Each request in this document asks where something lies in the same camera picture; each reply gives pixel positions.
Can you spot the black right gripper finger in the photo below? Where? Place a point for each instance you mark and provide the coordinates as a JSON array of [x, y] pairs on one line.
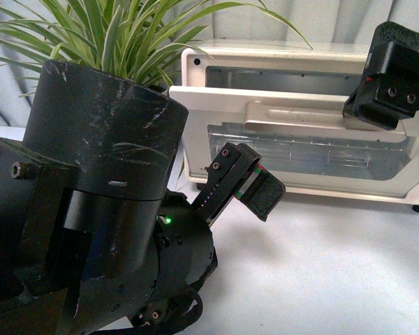
[[389, 87]]

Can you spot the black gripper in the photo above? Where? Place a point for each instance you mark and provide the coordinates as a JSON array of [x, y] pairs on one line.
[[236, 173]]

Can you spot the glass oven door with handle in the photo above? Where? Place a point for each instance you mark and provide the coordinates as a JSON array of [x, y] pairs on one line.
[[391, 176]]

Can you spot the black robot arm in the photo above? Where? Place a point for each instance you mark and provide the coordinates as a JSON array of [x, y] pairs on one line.
[[289, 210]]

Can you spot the metal oven rack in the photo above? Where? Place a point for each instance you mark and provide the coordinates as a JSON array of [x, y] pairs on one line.
[[296, 149]]

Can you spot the white Toshiba toaster oven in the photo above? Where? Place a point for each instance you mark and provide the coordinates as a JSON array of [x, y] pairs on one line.
[[328, 69]]

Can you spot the green striped spider plant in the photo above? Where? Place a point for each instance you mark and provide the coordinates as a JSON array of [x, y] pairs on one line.
[[134, 40]]

